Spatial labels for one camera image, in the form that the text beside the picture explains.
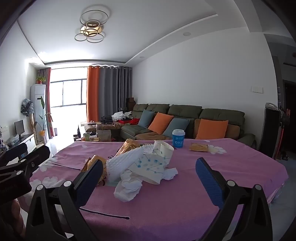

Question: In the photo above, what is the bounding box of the black monitor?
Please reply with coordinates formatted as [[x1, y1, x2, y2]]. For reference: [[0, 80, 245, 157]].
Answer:
[[14, 120, 25, 137]]

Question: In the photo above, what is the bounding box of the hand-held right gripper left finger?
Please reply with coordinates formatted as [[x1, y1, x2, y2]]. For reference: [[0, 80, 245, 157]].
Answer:
[[25, 160, 104, 241]]

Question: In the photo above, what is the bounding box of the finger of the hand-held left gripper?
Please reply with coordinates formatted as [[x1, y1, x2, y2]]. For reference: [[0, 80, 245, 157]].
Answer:
[[18, 145, 51, 178], [0, 143, 28, 171]]

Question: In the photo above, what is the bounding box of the striped red grey curtain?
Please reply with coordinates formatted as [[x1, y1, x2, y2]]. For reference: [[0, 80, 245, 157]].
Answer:
[[38, 67, 55, 138]]

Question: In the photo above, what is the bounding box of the blue cushion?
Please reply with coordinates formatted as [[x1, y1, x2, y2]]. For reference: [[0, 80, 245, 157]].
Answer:
[[138, 109, 155, 129], [162, 118, 190, 139]]

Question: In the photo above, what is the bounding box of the white black tv cabinet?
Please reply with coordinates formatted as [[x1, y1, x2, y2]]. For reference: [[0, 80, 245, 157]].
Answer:
[[0, 133, 38, 159]]

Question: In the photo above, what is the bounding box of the small white crumpled tissue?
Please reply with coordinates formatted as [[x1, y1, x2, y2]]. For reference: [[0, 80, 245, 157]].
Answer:
[[162, 168, 179, 181]]

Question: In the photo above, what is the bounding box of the blue dotted paper cup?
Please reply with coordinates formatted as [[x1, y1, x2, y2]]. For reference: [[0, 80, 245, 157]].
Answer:
[[154, 140, 174, 163], [126, 154, 173, 185]]

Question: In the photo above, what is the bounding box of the group of food jars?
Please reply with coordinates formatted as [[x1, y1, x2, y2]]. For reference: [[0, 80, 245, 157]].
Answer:
[[83, 129, 112, 142]]

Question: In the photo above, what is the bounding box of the green sectional sofa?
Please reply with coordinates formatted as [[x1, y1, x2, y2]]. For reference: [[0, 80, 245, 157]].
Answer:
[[120, 103, 256, 149]]

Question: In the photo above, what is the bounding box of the large window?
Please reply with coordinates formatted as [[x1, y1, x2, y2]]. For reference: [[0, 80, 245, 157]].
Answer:
[[50, 80, 88, 108]]

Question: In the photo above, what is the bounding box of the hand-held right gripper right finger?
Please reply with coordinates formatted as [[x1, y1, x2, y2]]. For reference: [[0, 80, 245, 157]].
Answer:
[[195, 158, 273, 241]]

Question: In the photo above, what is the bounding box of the tall leafy potted plant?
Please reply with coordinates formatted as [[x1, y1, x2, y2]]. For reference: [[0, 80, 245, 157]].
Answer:
[[35, 96, 53, 143]]

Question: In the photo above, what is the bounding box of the black glass coffee table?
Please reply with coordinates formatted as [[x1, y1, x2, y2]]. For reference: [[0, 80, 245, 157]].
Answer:
[[74, 122, 122, 142]]

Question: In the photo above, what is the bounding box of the covered standing fan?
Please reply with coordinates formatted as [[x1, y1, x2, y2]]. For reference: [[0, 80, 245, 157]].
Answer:
[[20, 98, 34, 117]]

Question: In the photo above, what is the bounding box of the blue cup with white lid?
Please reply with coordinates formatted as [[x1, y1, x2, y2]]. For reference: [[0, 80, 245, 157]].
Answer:
[[171, 129, 185, 148]]

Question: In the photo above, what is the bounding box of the ring ceiling lamp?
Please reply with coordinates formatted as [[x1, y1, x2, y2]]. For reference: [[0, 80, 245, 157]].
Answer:
[[74, 5, 109, 44]]

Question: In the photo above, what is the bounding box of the black tower appliance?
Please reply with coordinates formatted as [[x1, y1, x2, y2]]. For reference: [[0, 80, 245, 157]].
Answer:
[[258, 103, 281, 160]]

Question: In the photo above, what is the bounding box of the gold foil wrapper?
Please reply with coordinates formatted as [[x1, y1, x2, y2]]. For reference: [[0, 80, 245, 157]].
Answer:
[[116, 138, 141, 158], [188, 142, 210, 153], [81, 155, 107, 186]]

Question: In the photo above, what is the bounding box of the orange cushion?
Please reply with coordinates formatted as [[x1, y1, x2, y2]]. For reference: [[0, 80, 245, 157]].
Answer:
[[147, 112, 174, 135], [195, 119, 229, 140]]

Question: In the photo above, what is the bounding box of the white clothes pile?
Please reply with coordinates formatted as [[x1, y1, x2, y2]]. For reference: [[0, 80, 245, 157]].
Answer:
[[112, 111, 132, 121]]

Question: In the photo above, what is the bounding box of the pink floral tablecloth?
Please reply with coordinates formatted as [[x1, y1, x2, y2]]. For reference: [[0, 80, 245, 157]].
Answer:
[[30, 138, 289, 241]]

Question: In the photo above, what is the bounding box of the white standing air conditioner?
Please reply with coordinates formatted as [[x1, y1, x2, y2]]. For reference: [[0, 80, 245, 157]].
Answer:
[[30, 84, 47, 144]]

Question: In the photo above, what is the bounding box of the orange curtain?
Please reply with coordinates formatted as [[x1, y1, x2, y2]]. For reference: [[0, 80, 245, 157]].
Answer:
[[86, 65, 100, 122]]

